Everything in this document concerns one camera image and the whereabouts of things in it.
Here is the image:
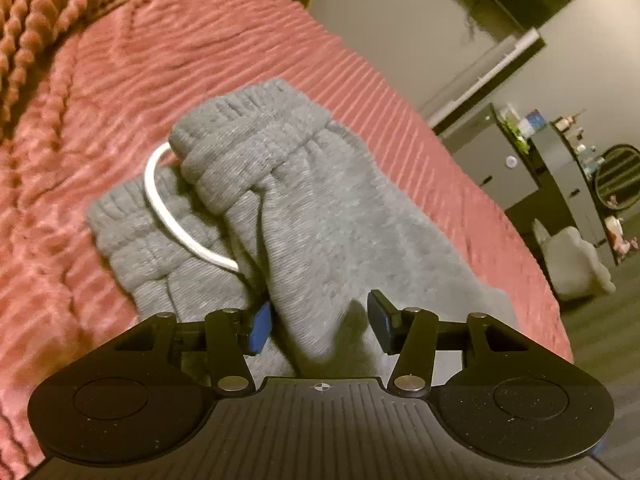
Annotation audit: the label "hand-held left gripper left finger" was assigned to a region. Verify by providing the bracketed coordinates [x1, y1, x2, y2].
[107, 302, 274, 395]

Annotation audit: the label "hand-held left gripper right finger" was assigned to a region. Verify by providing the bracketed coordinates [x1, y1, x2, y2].
[366, 290, 538, 397]

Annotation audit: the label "grey sweat pants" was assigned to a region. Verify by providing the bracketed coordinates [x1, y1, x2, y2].
[86, 77, 523, 378]

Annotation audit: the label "white cabinet with knobs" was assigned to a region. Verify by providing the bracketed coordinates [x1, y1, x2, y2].
[440, 104, 547, 212]

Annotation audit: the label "white fluffy chair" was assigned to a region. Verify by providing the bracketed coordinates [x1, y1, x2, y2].
[531, 218, 617, 302]

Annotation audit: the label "cluster of small toiletries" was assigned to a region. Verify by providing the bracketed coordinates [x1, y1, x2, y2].
[499, 104, 547, 153]

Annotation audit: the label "round dark-framed mirror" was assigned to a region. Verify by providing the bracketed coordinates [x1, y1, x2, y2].
[593, 143, 640, 210]

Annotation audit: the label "pink ribbed bedspread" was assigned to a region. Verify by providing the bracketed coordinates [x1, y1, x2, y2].
[0, 0, 576, 476]

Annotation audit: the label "pink chunky knit blanket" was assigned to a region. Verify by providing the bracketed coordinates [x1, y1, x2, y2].
[0, 0, 166, 128]

